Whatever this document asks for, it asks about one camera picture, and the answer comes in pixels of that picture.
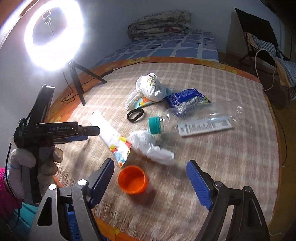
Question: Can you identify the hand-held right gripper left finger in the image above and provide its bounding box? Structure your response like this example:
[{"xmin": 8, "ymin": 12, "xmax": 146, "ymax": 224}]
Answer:
[{"xmin": 30, "ymin": 158, "xmax": 115, "ymax": 241}]

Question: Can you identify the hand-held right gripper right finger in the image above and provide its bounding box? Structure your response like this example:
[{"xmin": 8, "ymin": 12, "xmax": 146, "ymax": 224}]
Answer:
[{"xmin": 186, "ymin": 159, "xmax": 271, "ymax": 241}]

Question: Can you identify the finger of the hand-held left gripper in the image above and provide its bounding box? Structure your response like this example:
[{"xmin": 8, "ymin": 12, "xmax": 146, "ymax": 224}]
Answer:
[
  {"xmin": 54, "ymin": 136, "xmax": 89, "ymax": 144},
  {"xmin": 78, "ymin": 126, "xmax": 101, "ymax": 138}
]

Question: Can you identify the white colourful paper wrapper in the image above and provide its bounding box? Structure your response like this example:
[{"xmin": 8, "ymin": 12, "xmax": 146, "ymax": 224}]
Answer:
[{"xmin": 89, "ymin": 111, "xmax": 132, "ymax": 168}]

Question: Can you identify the white plastic bag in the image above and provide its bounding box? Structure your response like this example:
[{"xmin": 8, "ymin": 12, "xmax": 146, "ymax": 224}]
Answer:
[{"xmin": 124, "ymin": 72, "xmax": 174, "ymax": 110}]

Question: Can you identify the blue snack packet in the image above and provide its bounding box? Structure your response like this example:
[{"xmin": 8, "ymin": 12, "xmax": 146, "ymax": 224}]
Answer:
[{"xmin": 164, "ymin": 89, "xmax": 212, "ymax": 116}]

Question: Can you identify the person's left hand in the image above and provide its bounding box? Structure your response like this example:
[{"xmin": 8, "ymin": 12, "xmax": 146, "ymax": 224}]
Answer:
[{"xmin": 8, "ymin": 146, "xmax": 63, "ymax": 197}]

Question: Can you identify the beige plaid fringed blanket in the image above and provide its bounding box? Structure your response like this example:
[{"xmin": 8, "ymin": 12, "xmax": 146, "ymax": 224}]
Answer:
[{"xmin": 47, "ymin": 62, "xmax": 279, "ymax": 237}]

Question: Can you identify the orange plastic cup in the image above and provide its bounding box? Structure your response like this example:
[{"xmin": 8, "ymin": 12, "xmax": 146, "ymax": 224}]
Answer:
[{"xmin": 117, "ymin": 165, "xmax": 148, "ymax": 194}]

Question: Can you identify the crumpled white tissue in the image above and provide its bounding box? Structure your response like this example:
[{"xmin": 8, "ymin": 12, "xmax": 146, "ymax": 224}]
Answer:
[{"xmin": 129, "ymin": 130, "xmax": 175, "ymax": 165}]

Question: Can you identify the colourful small packet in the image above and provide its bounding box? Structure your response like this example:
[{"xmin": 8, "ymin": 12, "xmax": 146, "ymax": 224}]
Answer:
[{"xmin": 126, "ymin": 95, "xmax": 167, "ymax": 121}]

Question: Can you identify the clear plastic bottle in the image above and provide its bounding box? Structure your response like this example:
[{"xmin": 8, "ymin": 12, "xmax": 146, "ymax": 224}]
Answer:
[{"xmin": 148, "ymin": 100, "xmax": 243, "ymax": 138}]

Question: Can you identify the blue checked bed sheet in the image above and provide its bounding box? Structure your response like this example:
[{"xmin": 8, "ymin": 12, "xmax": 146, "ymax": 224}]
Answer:
[{"xmin": 98, "ymin": 30, "xmax": 220, "ymax": 67}]

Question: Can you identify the orange floral bed sheet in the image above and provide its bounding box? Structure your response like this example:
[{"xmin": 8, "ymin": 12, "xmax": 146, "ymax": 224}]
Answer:
[{"xmin": 44, "ymin": 57, "xmax": 287, "ymax": 241}]

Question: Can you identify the folded floral quilt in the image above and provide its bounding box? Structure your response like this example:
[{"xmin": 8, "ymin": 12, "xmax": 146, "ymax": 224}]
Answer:
[{"xmin": 128, "ymin": 10, "xmax": 192, "ymax": 40}]

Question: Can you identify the striped cloth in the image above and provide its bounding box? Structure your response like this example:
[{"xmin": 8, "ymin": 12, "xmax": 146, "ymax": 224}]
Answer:
[{"xmin": 245, "ymin": 31, "xmax": 296, "ymax": 90}]

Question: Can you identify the black chair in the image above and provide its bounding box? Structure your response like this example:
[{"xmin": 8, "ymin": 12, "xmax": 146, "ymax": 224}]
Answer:
[{"xmin": 235, "ymin": 8, "xmax": 292, "ymax": 63}]

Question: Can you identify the black ring light cable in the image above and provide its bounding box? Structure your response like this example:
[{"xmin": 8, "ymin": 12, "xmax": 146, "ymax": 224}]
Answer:
[{"xmin": 60, "ymin": 68, "xmax": 115, "ymax": 103}]

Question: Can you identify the white ring light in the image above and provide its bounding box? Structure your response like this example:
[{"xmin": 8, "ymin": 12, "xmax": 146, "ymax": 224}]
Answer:
[{"xmin": 23, "ymin": 0, "xmax": 89, "ymax": 70}]

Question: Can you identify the white cable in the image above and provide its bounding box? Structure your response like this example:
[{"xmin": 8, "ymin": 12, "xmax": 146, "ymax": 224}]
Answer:
[{"xmin": 254, "ymin": 49, "xmax": 278, "ymax": 92}]

